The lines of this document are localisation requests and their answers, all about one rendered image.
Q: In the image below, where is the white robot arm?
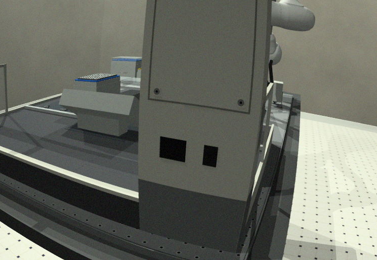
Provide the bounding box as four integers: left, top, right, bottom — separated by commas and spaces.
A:
269, 0, 315, 65

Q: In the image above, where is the white ready key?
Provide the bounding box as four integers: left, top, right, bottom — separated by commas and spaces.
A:
271, 81, 283, 107

